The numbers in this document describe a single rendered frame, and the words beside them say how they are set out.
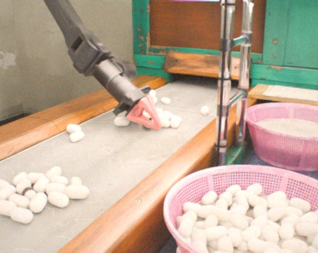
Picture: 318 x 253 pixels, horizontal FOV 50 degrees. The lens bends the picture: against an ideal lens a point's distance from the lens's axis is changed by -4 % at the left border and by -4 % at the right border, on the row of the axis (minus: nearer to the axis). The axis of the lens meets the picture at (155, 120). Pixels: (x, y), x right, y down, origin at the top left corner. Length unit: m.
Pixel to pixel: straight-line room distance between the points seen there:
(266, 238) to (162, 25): 0.97
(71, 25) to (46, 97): 2.13
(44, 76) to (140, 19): 1.76
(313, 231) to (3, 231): 0.42
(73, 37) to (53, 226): 0.52
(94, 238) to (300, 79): 0.90
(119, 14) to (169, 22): 1.15
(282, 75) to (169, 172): 0.70
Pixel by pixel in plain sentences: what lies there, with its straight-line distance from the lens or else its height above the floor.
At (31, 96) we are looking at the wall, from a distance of 3.17.
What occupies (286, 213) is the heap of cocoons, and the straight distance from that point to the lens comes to 0.56.
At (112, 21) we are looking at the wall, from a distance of 2.48.
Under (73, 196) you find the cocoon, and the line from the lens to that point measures 0.56.
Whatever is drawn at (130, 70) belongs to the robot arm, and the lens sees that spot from 0.91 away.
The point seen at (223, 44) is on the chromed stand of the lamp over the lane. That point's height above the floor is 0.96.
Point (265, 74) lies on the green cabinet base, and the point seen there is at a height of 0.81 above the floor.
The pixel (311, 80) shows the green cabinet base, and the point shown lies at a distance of 1.19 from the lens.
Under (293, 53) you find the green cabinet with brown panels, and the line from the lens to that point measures 1.20.
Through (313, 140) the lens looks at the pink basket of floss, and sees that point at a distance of 0.79.
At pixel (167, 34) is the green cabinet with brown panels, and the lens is 1.32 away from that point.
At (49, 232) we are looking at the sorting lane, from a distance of 0.51.
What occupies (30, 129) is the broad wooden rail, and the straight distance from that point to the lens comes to 0.83.
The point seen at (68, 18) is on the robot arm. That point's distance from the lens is 0.95.
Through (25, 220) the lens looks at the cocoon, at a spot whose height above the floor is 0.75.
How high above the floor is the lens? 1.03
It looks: 19 degrees down
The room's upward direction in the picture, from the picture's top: straight up
